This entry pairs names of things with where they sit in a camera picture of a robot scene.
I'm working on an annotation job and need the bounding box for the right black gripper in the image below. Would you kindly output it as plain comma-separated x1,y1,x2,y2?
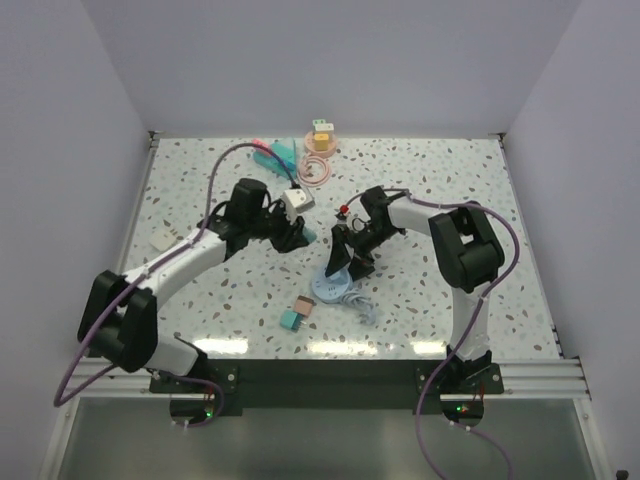
328,223,401,287

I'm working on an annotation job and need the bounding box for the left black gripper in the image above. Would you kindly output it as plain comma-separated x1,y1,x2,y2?
248,199,309,255

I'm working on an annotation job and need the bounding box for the teal plug adapter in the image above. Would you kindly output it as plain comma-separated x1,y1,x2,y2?
279,310,307,332
303,228,317,244

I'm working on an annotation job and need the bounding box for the blue round power socket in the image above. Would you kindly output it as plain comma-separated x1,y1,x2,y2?
311,267,353,304

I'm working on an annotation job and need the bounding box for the brown pink plug adapter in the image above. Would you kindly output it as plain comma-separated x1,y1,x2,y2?
293,295,316,317

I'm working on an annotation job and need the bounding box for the pink cord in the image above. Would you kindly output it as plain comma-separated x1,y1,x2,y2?
298,153,331,189

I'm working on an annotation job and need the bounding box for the pink round power socket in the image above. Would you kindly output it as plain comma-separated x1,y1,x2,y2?
304,132,338,159

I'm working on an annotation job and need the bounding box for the yellow plug adapter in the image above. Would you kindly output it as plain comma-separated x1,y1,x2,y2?
313,133,331,152

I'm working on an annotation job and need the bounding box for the green plug adapter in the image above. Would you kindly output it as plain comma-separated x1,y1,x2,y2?
312,119,326,131

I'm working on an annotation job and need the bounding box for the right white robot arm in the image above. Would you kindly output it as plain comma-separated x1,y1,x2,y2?
323,186,505,393

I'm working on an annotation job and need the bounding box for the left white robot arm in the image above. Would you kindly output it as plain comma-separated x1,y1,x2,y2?
77,178,314,392

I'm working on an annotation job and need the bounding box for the white plug adapter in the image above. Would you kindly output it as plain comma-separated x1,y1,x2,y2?
149,228,178,253

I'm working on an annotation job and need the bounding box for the teal triangular power strip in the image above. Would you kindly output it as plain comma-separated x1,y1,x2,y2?
252,139,297,178

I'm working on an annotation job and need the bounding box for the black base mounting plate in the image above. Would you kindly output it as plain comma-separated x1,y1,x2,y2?
149,357,505,421

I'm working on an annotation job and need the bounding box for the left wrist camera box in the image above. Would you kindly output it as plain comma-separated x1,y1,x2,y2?
280,186,315,223

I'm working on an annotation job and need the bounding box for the aluminium frame rail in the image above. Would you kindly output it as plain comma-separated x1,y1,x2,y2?
64,358,151,398

